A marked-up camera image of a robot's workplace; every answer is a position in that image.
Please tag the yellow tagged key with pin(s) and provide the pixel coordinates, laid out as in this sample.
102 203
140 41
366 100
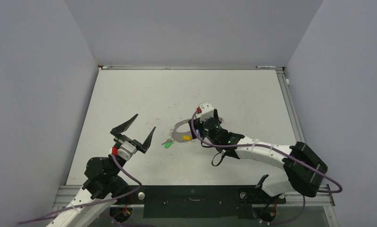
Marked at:
186 138

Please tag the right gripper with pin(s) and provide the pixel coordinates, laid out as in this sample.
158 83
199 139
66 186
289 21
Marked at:
199 125

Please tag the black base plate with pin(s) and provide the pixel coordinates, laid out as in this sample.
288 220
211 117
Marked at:
196 201

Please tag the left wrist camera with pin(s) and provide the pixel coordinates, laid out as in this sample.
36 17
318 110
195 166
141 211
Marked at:
124 150

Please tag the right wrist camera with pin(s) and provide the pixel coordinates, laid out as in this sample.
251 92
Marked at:
205 111

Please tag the metal key ring plate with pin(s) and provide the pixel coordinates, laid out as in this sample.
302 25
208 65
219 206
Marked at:
176 135

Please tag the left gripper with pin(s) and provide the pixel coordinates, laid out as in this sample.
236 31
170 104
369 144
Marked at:
121 137

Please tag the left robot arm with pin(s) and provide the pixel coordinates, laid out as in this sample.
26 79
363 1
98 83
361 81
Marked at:
107 181

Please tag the aluminium frame rail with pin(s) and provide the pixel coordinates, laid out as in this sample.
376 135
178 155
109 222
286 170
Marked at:
293 109

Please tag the green tagged key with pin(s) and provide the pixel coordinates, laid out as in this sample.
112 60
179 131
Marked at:
167 143

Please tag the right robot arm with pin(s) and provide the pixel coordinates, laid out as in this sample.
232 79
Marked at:
239 146

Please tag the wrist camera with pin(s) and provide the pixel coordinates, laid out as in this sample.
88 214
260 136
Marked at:
205 111
124 150

